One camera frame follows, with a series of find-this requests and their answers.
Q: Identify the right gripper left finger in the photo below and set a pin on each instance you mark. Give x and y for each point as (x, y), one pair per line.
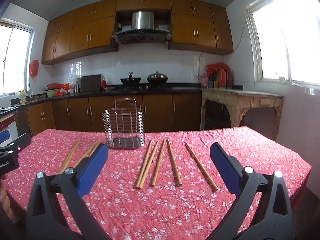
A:
(45, 218)

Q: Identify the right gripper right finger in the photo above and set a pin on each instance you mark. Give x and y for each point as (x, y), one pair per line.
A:
(273, 216)

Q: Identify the wooden chopstick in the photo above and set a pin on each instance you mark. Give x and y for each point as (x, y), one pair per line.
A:
(202, 168)
(158, 165)
(146, 157)
(85, 154)
(150, 160)
(93, 149)
(69, 156)
(174, 165)

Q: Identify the lower wooden kitchen cabinets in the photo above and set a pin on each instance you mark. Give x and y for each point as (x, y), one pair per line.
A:
(162, 112)

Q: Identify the person's left hand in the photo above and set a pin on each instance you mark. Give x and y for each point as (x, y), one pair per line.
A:
(5, 201)

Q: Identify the yellow dish soap bottle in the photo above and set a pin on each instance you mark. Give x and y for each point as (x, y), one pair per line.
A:
(22, 97)

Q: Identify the dark wooden cutting board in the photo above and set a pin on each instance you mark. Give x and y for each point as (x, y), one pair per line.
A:
(90, 83)

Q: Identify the red floral tablecloth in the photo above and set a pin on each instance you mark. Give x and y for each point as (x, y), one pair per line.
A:
(192, 210)

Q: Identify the left window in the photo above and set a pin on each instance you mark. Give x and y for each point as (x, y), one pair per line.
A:
(15, 53)

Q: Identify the window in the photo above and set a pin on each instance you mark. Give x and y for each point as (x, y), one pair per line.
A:
(15, 53)
(285, 40)

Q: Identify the red sauce bottle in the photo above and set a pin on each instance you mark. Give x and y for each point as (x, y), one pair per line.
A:
(104, 84)

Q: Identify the beige carved side table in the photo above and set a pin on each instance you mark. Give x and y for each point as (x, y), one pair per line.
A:
(239, 102)

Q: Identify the black wok left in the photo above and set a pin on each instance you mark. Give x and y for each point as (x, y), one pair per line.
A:
(131, 81)

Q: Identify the red bag with bottles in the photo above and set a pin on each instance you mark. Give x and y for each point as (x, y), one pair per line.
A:
(217, 75)

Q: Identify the black gas stove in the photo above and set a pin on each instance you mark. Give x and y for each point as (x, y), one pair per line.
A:
(144, 88)

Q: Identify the lidded black wok right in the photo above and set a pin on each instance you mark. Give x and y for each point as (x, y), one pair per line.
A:
(157, 79)

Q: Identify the steel range hood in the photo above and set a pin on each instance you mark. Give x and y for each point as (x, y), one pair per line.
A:
(143, 26)

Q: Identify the right window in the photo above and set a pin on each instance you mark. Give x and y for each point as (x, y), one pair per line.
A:
(285, 40)

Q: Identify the red plastic bag on wall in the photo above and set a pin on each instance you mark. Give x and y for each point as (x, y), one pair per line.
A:
(34, 69)

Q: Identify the wire utensil holder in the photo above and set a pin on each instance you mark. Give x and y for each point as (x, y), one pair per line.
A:
(124, 125)

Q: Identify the upper wooden wall cabinets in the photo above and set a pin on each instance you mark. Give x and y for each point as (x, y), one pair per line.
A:
(103, 26)

